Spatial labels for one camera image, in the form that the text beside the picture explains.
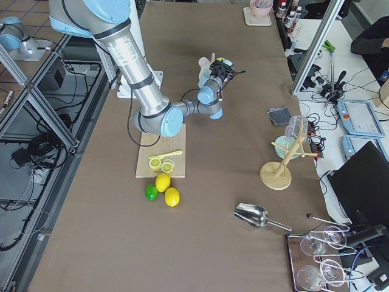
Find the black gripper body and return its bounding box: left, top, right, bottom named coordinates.
left=210, top=63, right=231, bottom=82

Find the pink cup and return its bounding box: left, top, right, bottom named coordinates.
left=198, top=57, right=211, bottom=71

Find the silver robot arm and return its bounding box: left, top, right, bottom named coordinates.
left=1, top=16, right=38, bottom=57
left=49, top=1, right=235, bottom=137

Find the cream tray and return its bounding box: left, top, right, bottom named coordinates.
left=243, top=7, right=272, bottom=27

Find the pink bowl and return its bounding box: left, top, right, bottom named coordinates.
left=249, top=0, right=273, bottom=17

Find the grey folded cloth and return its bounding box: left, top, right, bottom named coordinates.
left=267, top=107, right=292, bottom=126

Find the wooden cutting board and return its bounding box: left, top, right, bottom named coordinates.
left=136, top=124, right=186, bottom=178

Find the yellow plastic knife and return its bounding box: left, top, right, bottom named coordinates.
left=148, top=150, right=183, bottom=159

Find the clear plastic pitcher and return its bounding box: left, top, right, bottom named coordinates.
left=285, top=116, right=308, bottom=142

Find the mint green bowl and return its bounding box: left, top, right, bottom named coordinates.
left=274, top=136, right=294, bottom=159

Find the lemon slice bottom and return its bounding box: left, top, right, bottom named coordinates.
left=160, top=159, right=174, bottom=173

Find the lemon slice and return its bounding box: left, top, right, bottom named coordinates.
left=148, top=157, right=162, bottom=171
left=160, top=159, right=174, bottom=173

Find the lemon slice top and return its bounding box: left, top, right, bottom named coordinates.
left=148, top=157, right=162, bottom=171

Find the wooden mug tree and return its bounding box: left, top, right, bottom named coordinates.
left=260, top=123, right=317, bottom=190

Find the yellow lemon near lime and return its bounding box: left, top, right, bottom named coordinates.
left=155, top=173, right=171, bottom=193

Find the yellow lemon front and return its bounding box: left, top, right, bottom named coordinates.
left=164, top=187, right=181, bottom=207

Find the green lime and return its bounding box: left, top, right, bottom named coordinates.
left=145, top=184, right=158, bottom=201

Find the blue teach pendant upper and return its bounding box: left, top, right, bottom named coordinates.
left=337, top=100, right=385, bottom=137

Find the blue teach pendant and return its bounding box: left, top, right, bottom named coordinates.
left=341, top=134, right=388, bottom=161
left=337, top=100, right=385, bottom=137

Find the steel scoop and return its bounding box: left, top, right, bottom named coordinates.
left=233, top=203, right=292, bottom=232

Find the blue teach pendant lower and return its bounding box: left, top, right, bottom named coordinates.
left=341, top=134, right=388, bottom=161

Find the person arm dark sleeve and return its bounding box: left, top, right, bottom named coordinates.
left=350, top=16, right=388, bottom=55

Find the black laptop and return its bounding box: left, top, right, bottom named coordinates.
left=328, top=142, right=388, bottom=226

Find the wine glass upper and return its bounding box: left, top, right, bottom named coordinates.
left=300, top=225, right=346, bottom=256

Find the wine glass rack tray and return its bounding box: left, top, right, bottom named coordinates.
left=285, top=234, right=348, bottom=291

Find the wine glass lower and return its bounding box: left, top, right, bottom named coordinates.
left=297, top=259, right=345, bottom=291

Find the white wire cup rack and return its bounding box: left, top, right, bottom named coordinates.
left=200, top=53, right=224, bottom=102

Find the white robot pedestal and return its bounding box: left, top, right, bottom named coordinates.
left=115, top=0, right=163, bottom=100

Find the aluminium frame post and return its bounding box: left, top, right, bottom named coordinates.
left=291, top=0, right=344, bottom=97

